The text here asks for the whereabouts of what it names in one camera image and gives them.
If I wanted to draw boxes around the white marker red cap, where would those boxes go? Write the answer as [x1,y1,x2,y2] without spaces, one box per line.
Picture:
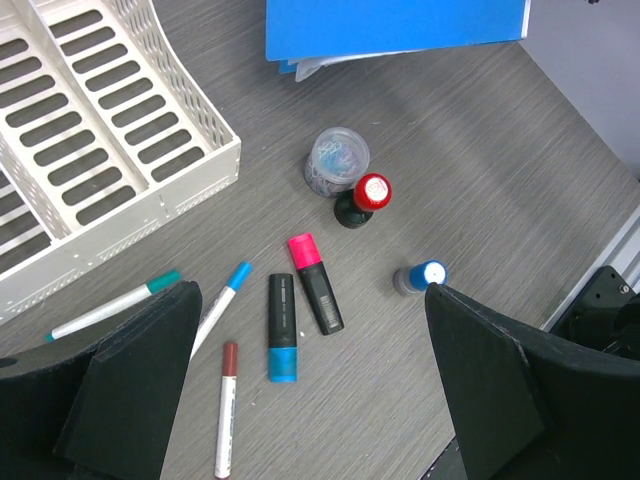
[214,342,238,479]

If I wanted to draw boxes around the white marker green cap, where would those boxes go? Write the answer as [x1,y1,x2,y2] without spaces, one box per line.
[45,270,182,342]

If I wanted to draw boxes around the pink black highlighter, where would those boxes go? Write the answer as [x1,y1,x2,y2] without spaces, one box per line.
[288,233,344,336]

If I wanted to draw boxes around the blue black highlighter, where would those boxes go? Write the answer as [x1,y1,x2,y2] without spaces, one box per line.
[268,273,297,383]

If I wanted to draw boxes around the small blue cap bottle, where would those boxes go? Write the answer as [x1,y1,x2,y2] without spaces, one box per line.
[393,260,448,296]

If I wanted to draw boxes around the white marker blue cap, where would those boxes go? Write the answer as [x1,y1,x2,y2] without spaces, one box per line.
[190,262,253,359]

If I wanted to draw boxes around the blue plastic folder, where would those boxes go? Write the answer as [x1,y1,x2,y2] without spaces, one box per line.
[265,1,531,82]

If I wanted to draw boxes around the clear jar with lid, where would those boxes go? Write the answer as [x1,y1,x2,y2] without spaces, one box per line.
[304,127,370,198]

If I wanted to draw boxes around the cream perforated file organizer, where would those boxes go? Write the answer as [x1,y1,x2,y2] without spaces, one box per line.
[1,1,241,321]

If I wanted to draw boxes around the red black stamp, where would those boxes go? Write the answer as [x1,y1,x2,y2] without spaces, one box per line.
[334,172,392,229]

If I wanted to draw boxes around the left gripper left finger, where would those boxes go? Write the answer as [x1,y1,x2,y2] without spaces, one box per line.
[1,281,202,479]

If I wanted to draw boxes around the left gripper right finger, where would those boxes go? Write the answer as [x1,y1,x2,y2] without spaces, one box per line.
[425,284,639,479]

